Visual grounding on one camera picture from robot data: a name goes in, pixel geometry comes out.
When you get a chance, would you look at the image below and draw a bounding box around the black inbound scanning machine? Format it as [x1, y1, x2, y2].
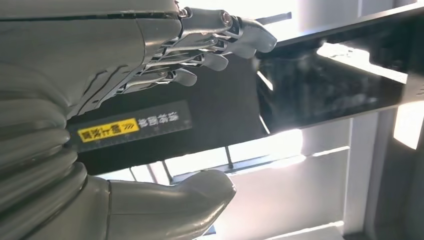
[66, 3, 424, 176]

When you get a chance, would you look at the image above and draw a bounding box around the black yellow ruler label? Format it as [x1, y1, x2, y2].
[67, 100, 194, 154]

